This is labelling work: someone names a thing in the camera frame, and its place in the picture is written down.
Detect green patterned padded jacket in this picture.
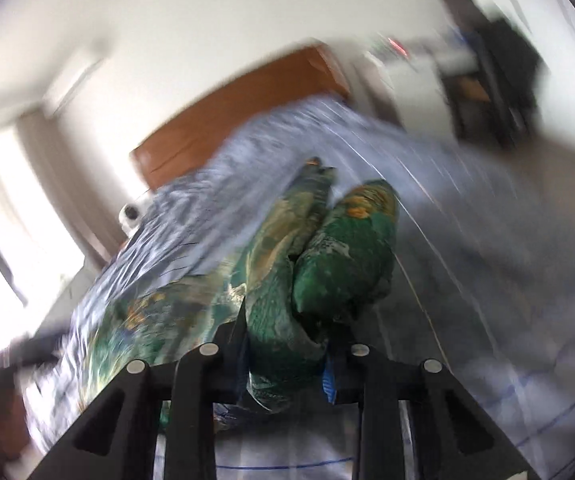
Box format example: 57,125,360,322
80,158,398,413

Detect blue plaid bed duvet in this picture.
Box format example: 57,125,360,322
25,96,575,479

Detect small white desk fan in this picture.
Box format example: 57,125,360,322
118,204,142,236

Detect beige window curtain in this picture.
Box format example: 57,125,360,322
15,108,125,268

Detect white air conditioner unit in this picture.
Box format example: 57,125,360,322
42,47,105,117

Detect white desk with drawers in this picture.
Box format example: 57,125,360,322
356,37,477,142

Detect brown wooden headboard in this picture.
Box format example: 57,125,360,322
130,42,350,191

